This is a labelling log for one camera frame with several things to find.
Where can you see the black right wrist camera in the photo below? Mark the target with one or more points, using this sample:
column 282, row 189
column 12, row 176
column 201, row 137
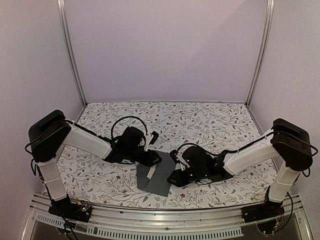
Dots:
column 173, row 155

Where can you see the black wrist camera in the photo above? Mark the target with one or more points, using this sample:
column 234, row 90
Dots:
column 173, row 155
column 154, row 138

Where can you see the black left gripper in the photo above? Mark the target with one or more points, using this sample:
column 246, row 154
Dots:
column 148, row 161

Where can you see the left aluminium frame post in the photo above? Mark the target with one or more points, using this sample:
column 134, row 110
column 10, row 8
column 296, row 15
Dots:
column 70, row 52

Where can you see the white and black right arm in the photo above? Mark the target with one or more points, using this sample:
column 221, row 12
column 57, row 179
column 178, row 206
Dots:
column 283, row 139

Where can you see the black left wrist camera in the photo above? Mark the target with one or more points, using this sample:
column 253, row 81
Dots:
column 154, row 138

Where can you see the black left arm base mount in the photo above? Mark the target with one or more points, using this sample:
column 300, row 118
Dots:
column 64, row 208

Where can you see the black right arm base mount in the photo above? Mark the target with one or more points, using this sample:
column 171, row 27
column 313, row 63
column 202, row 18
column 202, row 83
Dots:
column 262, row 211

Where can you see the right aluminium frame post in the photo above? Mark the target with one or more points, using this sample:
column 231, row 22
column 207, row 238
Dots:
column 262, row 51

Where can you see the aluminium frame post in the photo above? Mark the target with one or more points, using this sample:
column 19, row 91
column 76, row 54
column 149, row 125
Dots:
column 262, row 51
column 70, row 52

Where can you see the beige lined letter paper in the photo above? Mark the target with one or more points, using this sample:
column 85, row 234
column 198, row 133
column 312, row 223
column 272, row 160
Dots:
column 151, row 172

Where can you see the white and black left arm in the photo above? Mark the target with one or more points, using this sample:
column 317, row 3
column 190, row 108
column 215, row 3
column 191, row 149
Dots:
column 54, row 131

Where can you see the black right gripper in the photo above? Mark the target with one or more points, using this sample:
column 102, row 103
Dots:
column 176, row 176

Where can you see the aluminium slotted front rail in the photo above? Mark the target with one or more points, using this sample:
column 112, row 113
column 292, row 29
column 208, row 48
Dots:
column 124, row 223

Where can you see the grey-blue envelope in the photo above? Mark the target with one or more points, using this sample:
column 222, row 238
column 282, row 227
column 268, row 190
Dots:
column 158, row 183

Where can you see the floral patterned table mat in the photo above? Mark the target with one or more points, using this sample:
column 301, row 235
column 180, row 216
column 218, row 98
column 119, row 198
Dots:
column 213, row 126

